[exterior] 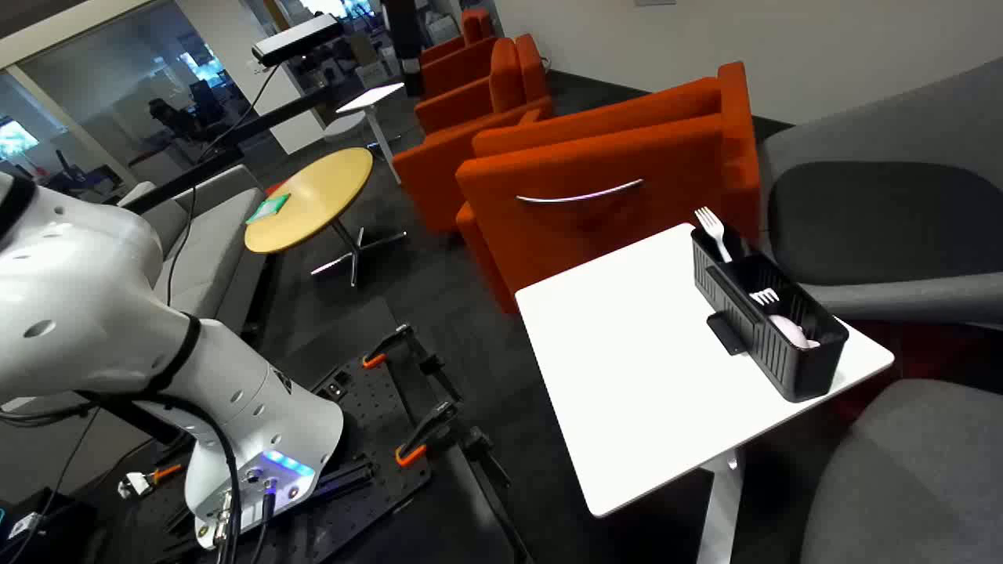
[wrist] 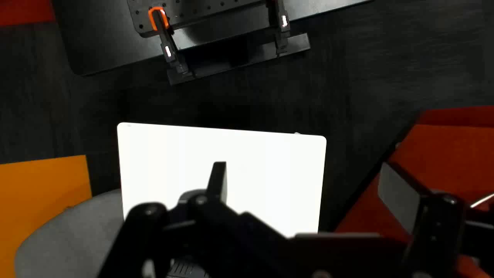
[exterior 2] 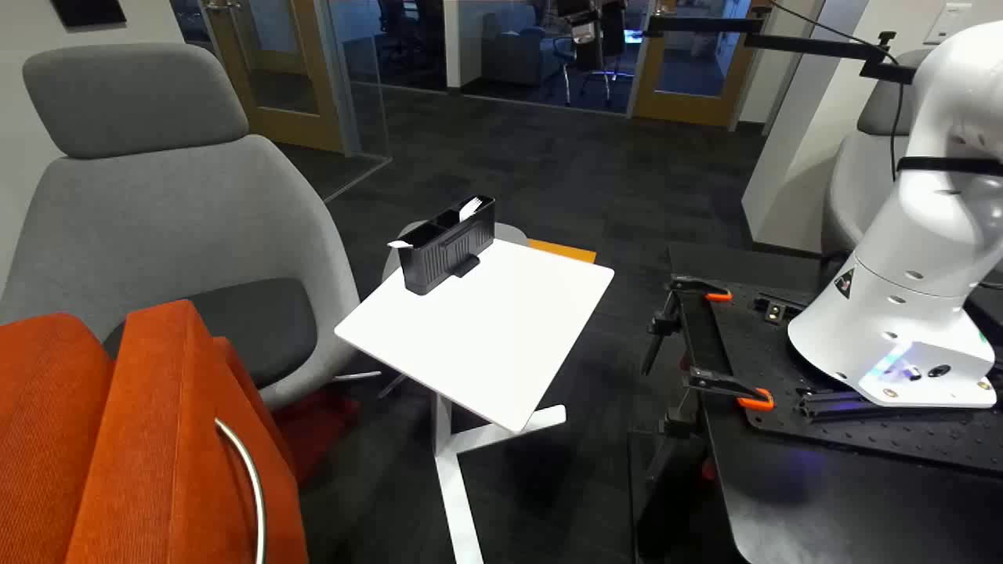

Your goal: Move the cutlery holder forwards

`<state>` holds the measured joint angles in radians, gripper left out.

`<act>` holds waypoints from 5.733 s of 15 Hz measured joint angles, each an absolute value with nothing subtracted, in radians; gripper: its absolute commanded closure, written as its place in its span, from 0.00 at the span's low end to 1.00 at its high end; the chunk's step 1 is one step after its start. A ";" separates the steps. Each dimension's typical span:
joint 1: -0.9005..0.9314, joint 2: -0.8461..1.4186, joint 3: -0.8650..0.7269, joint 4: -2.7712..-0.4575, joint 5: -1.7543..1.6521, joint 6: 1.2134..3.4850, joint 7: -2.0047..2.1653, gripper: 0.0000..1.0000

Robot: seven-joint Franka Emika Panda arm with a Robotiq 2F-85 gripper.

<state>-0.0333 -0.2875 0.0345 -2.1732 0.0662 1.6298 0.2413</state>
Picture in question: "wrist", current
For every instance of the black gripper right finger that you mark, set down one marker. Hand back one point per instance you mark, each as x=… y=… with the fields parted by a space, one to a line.
x=402 y=195

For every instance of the white side table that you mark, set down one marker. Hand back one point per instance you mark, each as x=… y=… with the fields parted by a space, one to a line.
x=275 y=176

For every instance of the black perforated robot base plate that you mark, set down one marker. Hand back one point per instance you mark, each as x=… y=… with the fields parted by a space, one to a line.
x=213 y=36

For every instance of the round yellow wooden table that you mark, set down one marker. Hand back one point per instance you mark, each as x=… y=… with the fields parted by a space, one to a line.
x=34 y=192

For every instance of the orange handled clamp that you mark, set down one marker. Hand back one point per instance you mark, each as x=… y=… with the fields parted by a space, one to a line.
x=161 y=25

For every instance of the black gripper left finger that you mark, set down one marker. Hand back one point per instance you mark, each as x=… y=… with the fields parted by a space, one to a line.
x=216 y=187

